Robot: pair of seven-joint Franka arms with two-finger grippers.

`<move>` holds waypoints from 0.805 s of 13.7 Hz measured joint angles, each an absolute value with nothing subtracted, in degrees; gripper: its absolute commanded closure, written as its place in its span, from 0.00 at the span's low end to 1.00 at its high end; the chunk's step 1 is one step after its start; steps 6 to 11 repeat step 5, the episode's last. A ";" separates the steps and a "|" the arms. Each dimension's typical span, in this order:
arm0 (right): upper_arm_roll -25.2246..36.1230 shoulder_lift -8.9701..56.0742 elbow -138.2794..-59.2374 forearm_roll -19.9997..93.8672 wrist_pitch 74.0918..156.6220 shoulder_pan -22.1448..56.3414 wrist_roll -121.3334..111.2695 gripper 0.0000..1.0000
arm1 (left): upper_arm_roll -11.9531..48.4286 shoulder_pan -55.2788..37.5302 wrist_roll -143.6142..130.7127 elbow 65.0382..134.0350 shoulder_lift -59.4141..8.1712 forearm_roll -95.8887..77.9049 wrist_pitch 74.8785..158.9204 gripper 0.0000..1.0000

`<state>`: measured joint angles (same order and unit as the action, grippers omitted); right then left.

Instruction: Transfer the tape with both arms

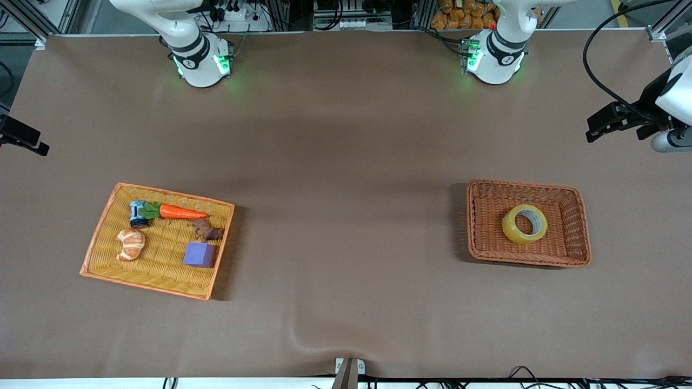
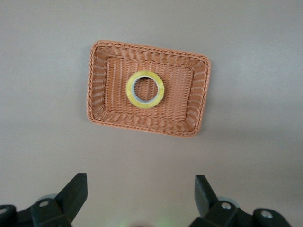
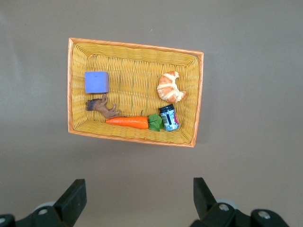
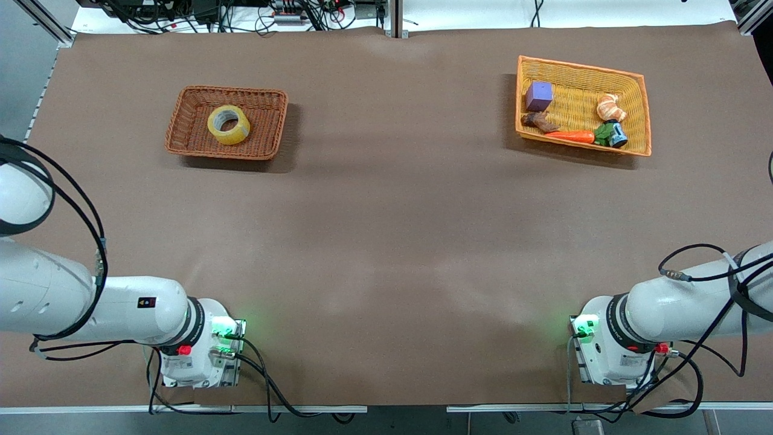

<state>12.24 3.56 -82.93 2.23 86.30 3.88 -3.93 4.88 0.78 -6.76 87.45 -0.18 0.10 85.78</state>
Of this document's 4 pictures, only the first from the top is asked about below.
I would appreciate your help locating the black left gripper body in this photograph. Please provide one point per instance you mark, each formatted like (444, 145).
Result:
(647, 104)

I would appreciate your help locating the yellow clear tape roll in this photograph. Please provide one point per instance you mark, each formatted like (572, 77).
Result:
(511, 229)

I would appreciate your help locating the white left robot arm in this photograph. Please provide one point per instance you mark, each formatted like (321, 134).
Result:
(500, 59)

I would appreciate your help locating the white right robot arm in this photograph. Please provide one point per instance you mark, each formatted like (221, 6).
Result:
(197, 65)

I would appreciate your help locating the small blue white can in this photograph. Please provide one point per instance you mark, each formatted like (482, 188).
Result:
(138, 213)

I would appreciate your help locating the toy croissant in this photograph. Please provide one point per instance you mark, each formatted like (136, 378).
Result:
(130, 246)

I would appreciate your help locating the brown wicker basket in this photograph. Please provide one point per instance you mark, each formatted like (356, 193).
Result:
(486, 237)

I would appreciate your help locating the orange toy carrot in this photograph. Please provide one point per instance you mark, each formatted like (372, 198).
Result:
(181, 212)

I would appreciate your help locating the bag of orange snacks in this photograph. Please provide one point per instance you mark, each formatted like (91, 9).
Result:
(465, 16)

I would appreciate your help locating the yellow wicker tray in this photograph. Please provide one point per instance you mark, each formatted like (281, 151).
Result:
(140, 275)

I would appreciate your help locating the brown toy animal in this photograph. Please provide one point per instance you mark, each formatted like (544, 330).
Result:
(203, 229)

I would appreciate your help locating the purple foam block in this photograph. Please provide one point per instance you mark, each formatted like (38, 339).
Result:
(199, 255)

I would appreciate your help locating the white power strip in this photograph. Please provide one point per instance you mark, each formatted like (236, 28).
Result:
(238, 13)

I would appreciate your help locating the white connector strip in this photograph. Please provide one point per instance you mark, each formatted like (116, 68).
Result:
(335, 24)

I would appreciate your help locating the aluminium frame profile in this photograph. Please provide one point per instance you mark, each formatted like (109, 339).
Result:
(38, 21)
(662, 33)

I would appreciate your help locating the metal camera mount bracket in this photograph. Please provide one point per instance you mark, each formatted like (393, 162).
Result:
(348, 373)

